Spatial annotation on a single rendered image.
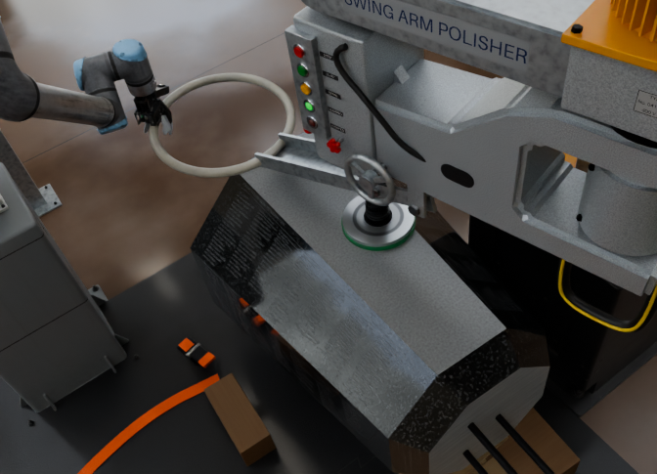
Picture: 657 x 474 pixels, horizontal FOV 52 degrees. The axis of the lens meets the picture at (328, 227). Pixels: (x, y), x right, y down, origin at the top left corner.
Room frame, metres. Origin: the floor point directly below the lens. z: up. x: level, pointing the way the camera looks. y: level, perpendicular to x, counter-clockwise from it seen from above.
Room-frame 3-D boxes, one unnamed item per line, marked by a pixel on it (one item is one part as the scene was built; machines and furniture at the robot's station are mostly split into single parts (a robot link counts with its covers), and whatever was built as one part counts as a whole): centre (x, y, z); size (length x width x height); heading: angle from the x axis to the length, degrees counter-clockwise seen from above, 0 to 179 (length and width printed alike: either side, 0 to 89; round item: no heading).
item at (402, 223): (1.31, -0.15, 0.84); 0.21 x 0.21 x 0.01
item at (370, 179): (1.14, -0.14, 1.20); 0.15 x 0.10 x 0.15; 42
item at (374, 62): (1.25, -0.20, 1.32); 0.36 x 0.22 x 0.45; 42
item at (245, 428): (1.15, 0.45, 0.07); 0.30 x 0.12 x 0.12; 25
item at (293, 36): (1.28, -0.02, 1.37); 0.08 x 0.03 x 0.28; 42
